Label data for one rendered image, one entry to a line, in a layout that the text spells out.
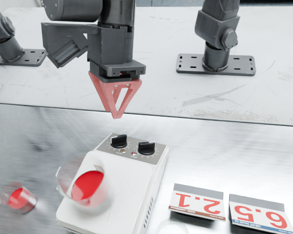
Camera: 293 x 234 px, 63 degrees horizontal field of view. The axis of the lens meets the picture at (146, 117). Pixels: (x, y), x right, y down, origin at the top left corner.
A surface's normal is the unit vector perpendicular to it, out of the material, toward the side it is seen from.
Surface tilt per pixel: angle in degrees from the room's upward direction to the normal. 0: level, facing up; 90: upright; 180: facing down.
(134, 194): 0
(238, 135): 0
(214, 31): 79
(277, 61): 0
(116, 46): 72
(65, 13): 107
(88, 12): 102
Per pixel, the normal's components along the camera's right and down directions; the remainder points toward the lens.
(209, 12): -0.82, 0.37
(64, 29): 0.50, 0.40
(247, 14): -0.10, -0.60
